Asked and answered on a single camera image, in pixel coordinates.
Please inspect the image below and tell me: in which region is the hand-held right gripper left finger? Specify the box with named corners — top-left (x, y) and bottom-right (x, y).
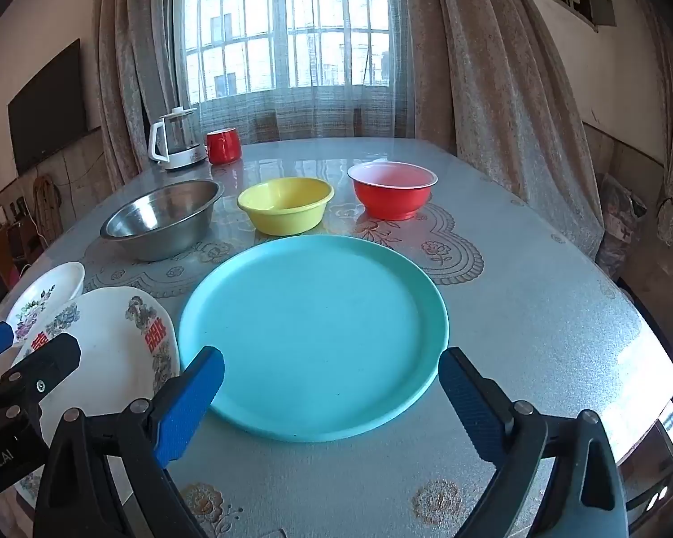
top-left (34, 346), bottom-right (225, 538)

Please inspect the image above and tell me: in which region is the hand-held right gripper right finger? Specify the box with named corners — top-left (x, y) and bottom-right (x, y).
top-left (437, 347), bottom-right (629, 538)

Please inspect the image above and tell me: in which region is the large white floral plate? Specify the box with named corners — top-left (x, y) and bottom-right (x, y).
top-left (14, 287), bottom-right (180, 511)

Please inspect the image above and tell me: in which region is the small white floral plate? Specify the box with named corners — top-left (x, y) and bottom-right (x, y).
top-left (5, 261), bottom-right (86, 348)

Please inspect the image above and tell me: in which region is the teal plastic plate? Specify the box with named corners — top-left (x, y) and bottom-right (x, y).
top-left (178, 234), bottom-right (450, 443)

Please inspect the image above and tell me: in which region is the stainless steel bowl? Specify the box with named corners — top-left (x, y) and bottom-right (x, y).
top-left (100, 179), bottom-right (226, 261)

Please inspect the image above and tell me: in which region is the yellow plastic bowl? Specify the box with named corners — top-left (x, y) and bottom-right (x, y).
top-left (237, 177), bottom-right (335, 236)

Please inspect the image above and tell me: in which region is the red plastic bowl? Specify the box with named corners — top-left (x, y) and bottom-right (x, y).
top-left (347, 161), bottom-right (439, 221)

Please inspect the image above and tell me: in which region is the bamboo folding chair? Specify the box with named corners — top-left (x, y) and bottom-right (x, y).
top-left (34, 175), bottom-right (64, 247)

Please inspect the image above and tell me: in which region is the lace table mat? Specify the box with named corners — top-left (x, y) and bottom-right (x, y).
top-left (84, 202), bottom-right (486, 299)

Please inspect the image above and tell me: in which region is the printed bag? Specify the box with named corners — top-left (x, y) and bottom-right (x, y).
top-left (594, 171), bottom-right (648, 278)

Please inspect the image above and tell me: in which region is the white glass electric kettle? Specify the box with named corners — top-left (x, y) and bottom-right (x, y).
top-left (147, 106), bottom-right (208, 172)

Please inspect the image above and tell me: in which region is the red mug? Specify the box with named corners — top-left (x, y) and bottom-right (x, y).
top-left (205, 128), bottom-right (243, 165)

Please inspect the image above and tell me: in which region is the beige velvet curtain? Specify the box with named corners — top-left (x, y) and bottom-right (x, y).
top-left (92, 0), bottom-right (203, 191)
top-left (401, 0), bottom-right (605, 259)

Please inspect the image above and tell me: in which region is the white sheer curtain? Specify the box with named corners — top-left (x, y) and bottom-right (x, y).
top-left (174, 0), bottom-right (416, 143)

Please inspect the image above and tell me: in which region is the barred window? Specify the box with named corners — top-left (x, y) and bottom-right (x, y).
top-left (171, 0), bottom-right (405, 103)

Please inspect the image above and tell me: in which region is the black wall television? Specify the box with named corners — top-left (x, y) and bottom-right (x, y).
top-left (7, 38), bottom-right (89, 174)

